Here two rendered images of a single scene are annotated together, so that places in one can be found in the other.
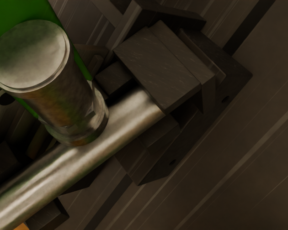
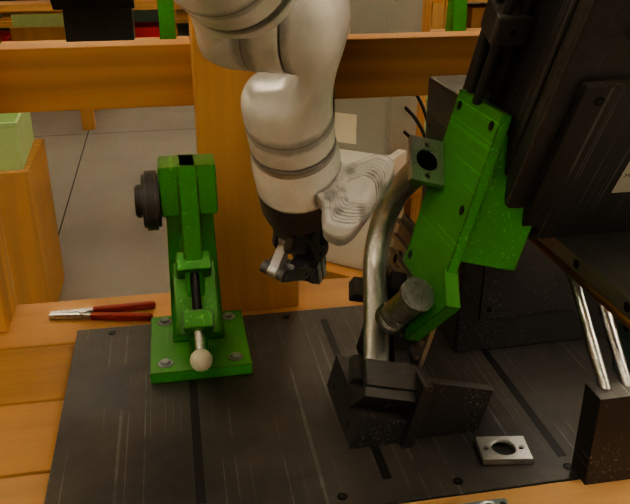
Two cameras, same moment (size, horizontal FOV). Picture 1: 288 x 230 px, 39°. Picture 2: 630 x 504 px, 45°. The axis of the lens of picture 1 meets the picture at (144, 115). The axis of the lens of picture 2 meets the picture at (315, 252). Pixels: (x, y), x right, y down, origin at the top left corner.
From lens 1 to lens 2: 0.63 m
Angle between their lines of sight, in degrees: 35
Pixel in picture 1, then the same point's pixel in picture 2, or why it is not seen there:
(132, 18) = (423, 382)
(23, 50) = (421, 293)
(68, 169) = (371, 306)
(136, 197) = (327, 364)
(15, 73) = (413, 284)
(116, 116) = (380, 343)
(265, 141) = (306, 433)
